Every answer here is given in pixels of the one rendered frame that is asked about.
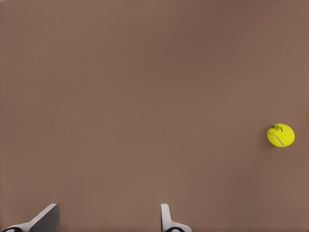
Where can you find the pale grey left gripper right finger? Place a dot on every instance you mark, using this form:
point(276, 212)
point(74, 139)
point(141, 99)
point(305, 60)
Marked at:
point(166, 216)

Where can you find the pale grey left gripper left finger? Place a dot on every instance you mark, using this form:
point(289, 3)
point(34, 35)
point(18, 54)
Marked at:
point(46, 218)

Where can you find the yellow tennis ball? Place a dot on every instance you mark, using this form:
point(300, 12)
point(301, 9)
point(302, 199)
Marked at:
point(280, 134)

